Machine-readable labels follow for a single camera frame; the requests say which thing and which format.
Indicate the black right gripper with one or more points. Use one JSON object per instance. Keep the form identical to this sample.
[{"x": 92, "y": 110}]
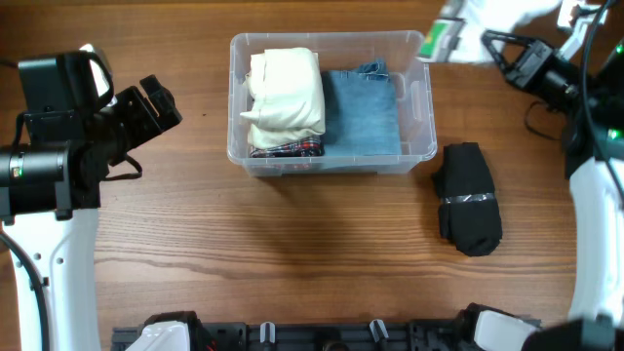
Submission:
[{"x": 531, "y": 57}]

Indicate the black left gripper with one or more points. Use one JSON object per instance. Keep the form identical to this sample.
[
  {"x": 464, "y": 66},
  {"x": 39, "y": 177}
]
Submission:
[{"x": 148, "y": 123}]

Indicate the white printed t-shirt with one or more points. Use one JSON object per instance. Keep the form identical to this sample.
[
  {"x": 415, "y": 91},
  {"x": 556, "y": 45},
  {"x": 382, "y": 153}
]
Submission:
[{"x": 455, "y": 35}]

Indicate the cream sweatshirt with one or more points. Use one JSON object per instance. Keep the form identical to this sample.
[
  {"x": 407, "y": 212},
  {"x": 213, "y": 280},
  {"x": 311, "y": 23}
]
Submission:
[{"x": 288, "y": 97}]

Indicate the red plaid shirt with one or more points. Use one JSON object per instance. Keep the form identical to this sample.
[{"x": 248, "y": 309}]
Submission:
[{"x": 311, "y": 146}]

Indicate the black garment with tape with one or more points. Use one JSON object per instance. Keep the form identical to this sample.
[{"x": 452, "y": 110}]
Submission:
[{"x": 469, "y": 215}]

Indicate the blue denim jeans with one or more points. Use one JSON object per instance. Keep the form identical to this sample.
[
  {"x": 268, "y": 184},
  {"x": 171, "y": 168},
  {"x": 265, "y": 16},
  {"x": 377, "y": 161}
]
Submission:
[{"x": 362, "y": 117}]

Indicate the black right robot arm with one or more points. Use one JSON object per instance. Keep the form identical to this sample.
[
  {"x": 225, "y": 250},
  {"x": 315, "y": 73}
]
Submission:
[{"x": 593, "y": 145}]

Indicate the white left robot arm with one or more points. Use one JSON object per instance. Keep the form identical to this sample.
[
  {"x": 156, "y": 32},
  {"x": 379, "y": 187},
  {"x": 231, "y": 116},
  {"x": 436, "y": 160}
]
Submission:
[{"x": 75, "y": 128}]

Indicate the clear plastic storage bin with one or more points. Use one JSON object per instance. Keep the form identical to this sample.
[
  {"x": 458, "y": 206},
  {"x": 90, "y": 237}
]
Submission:
[{"x": 339, "y": 51}]

